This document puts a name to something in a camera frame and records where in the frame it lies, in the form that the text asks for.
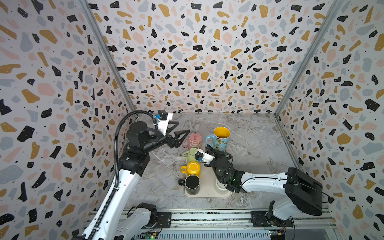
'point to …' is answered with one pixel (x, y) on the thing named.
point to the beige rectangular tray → (210, 186)
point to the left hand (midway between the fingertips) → (182, 125)
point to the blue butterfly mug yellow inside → (219, 140)
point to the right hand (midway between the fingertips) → (208, 142)
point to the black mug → (192, 184)
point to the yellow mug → (193, 167)
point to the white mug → (223, 187)
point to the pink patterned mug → (194, 140)
